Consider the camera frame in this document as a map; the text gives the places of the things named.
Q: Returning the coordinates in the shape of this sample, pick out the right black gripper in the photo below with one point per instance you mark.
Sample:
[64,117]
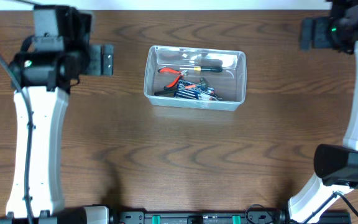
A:
[319,25]

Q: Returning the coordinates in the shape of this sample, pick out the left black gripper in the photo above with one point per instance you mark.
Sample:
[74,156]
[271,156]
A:
[103,61]

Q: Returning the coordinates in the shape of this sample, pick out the red handled pliers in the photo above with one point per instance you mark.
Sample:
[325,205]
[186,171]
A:
[179,74]

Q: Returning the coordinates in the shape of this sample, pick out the blue precision screwdriver set case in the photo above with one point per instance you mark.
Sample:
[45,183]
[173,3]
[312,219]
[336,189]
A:
[182,83]

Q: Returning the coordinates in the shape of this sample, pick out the small hammer black handle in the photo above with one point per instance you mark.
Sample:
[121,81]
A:
[202,84]

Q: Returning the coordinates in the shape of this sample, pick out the silver ring wrench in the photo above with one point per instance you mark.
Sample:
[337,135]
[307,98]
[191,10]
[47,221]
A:
[197,94]

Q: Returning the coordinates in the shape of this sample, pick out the black yellow screwdriver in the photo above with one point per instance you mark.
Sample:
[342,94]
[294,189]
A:
[199,69]

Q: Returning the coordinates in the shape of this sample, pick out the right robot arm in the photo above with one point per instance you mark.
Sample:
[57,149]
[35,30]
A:
[335,166]

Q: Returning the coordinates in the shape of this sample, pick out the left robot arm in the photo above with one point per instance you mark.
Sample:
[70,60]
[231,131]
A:
[48,64]

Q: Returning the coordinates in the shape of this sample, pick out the clear plastic container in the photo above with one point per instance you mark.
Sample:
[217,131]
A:
[230,84]

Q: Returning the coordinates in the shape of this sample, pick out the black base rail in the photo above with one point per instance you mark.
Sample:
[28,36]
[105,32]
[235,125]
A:
[253,216]

